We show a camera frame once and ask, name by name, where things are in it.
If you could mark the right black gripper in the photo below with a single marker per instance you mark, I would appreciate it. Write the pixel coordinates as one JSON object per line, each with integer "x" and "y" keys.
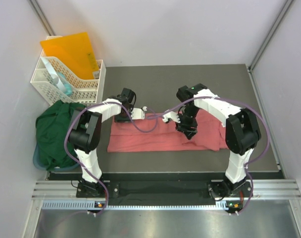
{"x": 185, "y": 128}

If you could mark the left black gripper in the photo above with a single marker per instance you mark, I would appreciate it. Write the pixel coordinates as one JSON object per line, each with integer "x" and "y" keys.
{"x": 117, "y": 118}

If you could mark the pink t shirt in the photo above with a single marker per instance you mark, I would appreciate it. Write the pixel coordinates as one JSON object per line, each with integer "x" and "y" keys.
{"x": 124, "y": 137}

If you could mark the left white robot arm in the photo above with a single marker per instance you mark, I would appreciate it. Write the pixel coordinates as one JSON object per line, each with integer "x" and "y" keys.
{"x": 86, "y": 130}

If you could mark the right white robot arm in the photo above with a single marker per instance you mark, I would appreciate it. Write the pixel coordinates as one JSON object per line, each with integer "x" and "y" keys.
{"x": 242, "y": 131}

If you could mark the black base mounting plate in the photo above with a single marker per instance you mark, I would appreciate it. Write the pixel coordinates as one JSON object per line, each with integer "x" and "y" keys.
{"x": 134, "y": 190}

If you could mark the green t shirt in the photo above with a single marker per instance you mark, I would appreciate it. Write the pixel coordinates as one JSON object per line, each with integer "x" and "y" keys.
{"x": 51, "y": 129}

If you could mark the light blue items in organizer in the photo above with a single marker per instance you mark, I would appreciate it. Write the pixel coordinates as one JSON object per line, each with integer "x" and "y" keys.
{"x": 57, "y": 78}

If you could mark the white perforated file organizer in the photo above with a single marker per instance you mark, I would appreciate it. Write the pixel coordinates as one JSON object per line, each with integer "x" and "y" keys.
{"x": 68, "y": 70}

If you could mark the orange plastic folder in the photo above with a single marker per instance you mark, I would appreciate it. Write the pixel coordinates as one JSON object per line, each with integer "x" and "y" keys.
{"x": 76, "y": 52}

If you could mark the teal plastic basin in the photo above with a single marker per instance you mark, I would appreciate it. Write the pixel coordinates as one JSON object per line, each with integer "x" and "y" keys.
{"x": 40, "y": 166}

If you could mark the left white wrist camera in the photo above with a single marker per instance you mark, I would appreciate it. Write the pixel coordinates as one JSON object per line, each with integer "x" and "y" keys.
{"x": 138, "y": 113}

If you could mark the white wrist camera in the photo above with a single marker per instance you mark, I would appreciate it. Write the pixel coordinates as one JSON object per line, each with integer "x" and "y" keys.
{"x": 171, "y": 116}
{"x": 138, "y": 113}

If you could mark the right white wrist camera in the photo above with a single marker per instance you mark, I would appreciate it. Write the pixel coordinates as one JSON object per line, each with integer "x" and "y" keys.
{"x": 171, "y": 116}

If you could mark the aluminium frame rail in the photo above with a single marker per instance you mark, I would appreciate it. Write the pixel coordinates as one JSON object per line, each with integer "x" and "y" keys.
{"x": 271, "y": 189}

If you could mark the white slotted cable duct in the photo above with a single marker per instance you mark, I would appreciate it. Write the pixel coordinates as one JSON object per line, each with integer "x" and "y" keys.
{"x": 98, "y": 205}

